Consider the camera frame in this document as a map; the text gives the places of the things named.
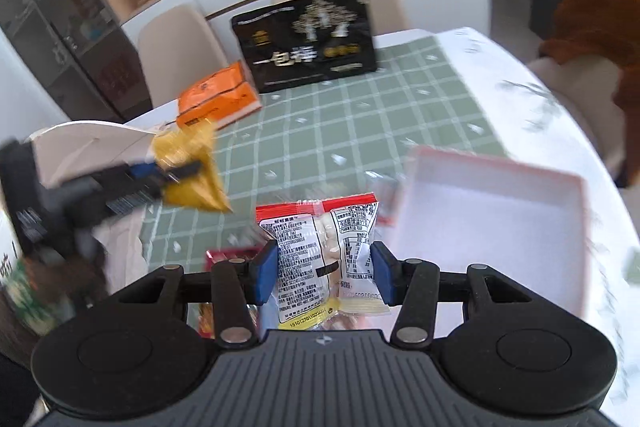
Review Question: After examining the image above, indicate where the brown plush chair cover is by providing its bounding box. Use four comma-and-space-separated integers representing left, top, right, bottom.
539, 0, 639, 184

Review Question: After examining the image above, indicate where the green checkered tablecloth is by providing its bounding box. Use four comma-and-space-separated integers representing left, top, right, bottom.
108, 27, 639, 426

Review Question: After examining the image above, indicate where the black plum gift box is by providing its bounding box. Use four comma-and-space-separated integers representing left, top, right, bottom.
231, 0, 378, 93

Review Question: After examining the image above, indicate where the orange gift box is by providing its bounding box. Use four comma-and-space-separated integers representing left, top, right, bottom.
176, 62, 262, 129

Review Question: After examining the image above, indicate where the white red snack packet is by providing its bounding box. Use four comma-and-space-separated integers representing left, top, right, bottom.
256, 193, 390, 331

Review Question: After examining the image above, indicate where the yellow snack packet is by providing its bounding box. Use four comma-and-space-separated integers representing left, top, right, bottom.
151, 120, 231, 212

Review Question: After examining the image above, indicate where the near white chair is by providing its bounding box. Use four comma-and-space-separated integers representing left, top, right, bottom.
29, 120, 155, 187

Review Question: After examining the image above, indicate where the large red chicken snack pouch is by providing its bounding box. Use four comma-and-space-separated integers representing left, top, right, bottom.
198, 247, 258, 343

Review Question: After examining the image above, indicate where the pink cardboard box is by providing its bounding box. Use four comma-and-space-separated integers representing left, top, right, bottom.
384, 146, 589, 315

